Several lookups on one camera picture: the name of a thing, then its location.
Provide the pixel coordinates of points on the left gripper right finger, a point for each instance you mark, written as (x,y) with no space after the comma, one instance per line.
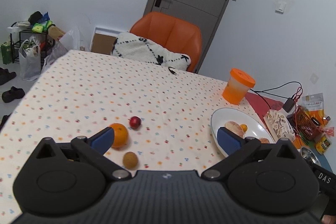
(239,152)

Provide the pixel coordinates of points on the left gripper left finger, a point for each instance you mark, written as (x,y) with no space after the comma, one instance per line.
(91,150)

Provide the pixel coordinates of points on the peeled pomelo segment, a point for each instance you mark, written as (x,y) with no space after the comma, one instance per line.
(235,128)

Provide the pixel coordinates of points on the small orange kumquat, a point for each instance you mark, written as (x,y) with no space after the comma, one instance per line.
(244,127)

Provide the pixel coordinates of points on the large orange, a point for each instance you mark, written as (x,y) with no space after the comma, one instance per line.
(121,135)

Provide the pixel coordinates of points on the brown kiwi fruit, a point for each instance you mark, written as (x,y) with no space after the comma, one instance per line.
(130,160)

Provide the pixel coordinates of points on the small red apple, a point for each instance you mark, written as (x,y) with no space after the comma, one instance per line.
(135,122)

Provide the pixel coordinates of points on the white Sweet plate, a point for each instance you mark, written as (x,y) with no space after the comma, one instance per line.
(223,115)

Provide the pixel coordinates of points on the steel bowl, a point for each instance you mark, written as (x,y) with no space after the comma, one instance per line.
(309,156)

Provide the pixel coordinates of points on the yellow can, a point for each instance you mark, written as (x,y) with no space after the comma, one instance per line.
(323,144)

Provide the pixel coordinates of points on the floral tissue pack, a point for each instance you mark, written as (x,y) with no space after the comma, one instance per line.
(278,125)

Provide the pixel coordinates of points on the red orange table mat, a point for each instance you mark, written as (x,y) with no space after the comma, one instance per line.
(262,105)

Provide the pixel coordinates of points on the orange lidded plastic cup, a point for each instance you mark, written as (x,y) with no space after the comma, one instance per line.
(238,85)

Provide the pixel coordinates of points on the black charger plug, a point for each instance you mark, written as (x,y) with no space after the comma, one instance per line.
(288,105)

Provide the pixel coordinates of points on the spotted cream tablecloth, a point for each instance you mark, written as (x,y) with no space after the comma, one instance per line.
(83,93)

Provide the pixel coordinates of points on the silver snack bag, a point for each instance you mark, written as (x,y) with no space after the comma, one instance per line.
(314,105)

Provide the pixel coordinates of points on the black sandal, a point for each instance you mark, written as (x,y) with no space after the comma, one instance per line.
(13,94)
(6,76)

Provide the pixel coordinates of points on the cardboard box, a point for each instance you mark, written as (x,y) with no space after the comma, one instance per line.
(103,44)

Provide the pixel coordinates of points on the white black patterned cushion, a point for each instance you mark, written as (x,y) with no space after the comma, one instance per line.
(130,46)

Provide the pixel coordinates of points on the white plastic bag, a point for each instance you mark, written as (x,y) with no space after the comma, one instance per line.
(29,60)

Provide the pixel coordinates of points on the orange leather chair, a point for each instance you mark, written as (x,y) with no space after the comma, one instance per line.
(174,34)

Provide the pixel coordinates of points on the green box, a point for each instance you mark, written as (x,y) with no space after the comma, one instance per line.
(6,53)

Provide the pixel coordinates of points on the black shoe rack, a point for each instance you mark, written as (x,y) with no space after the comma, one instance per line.
(27,38)

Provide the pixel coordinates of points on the red wire basket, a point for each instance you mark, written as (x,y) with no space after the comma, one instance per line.
(305,125)

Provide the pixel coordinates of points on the white wall switch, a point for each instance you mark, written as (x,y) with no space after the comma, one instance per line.
(280,7)

